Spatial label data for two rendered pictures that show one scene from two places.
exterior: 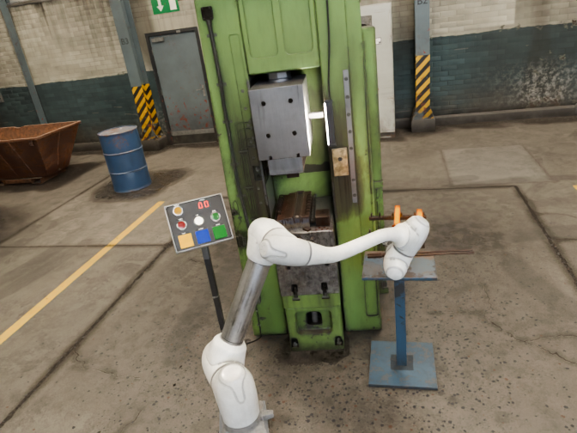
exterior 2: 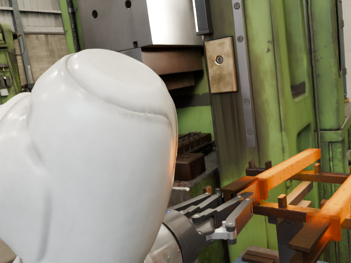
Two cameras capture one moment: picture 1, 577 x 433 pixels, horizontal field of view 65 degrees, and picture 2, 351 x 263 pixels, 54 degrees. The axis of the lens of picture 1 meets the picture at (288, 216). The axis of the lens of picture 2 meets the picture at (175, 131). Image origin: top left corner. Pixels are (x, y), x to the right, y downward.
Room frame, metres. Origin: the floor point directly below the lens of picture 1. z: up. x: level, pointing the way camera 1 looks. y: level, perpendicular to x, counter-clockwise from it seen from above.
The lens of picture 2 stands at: (1.51, -0.67, 1.25)
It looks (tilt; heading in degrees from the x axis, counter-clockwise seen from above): 9 degrees down; 25
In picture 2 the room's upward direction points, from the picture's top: 8 degrees counter-clockwise
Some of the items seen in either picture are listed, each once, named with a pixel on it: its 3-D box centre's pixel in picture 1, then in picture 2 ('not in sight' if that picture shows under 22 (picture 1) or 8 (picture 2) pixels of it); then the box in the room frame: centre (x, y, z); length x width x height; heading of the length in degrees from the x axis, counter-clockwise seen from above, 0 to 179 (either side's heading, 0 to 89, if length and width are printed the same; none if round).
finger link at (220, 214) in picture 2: not in sight; (220, 216); (1.95, -0.52, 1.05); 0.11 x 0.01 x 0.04; 159
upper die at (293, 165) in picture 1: (288, 155); (154, 63); (2.73, -0.05, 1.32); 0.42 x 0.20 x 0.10; 172
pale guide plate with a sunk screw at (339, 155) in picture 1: (340, 161); (221, 66); (2.61, -0.35, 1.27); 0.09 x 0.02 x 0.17; 82
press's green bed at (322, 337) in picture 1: (315, 300); not in sight; (2.73, -0.11, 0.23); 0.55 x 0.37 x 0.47; 172
